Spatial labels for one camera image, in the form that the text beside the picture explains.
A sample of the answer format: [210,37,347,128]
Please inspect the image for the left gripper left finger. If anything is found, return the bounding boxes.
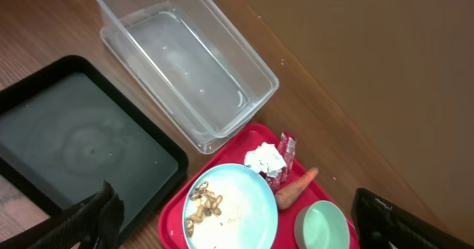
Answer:
[0,180,126,249]

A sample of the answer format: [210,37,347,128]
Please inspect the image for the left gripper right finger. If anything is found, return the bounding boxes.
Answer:
[351,188,473,249]

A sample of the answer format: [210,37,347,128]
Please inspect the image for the mint green bowl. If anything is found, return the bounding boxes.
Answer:
[293,200,350,249]

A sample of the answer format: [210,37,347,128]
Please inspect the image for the orange carrot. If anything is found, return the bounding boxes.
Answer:
[275,167,318,210]

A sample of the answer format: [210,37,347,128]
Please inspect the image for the red snack wrapper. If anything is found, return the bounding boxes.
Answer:
[264,131,296,193]

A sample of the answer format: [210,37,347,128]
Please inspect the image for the white tissue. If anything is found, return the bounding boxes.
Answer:
[244,142,287,178]

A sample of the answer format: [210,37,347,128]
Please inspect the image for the large light blue plate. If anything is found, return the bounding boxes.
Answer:
[181,164,278,249]

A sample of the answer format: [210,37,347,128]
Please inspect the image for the black waste tray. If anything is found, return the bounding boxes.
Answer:
[1,56,189,242]

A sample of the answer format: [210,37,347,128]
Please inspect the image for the peanut shells pile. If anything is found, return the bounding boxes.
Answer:
[184,181,224,237]

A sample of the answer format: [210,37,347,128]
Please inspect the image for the clear plastic bin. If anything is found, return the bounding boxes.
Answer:
[96,0,279,154]

